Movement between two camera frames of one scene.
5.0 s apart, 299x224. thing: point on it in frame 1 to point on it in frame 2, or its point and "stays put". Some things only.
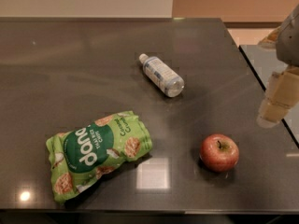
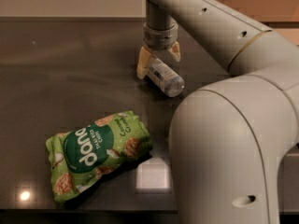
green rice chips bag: [79, 158] stays put
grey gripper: [290, 42] to [160, 38]
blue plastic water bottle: [171, 83] stays put
